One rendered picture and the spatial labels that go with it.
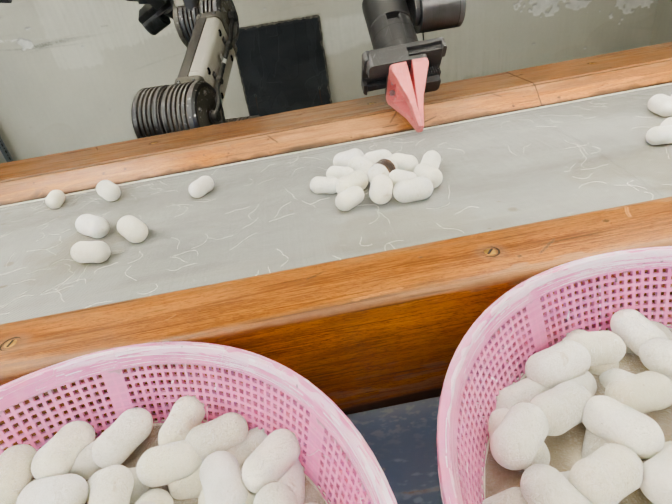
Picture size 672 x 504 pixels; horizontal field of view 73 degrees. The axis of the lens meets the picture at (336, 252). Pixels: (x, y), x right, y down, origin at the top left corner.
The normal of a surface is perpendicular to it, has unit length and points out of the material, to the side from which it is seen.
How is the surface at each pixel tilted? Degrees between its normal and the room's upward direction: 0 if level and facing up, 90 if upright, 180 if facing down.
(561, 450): 0
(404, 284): 0
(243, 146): 45
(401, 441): 0
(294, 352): 90
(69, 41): 90
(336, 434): 74
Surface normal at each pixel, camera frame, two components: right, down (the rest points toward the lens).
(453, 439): 0.89, -0.22
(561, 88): -0.02, -0.23
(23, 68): 0.01, 0.53
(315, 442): -0.79, 0.14
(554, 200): -0.15, -0.84
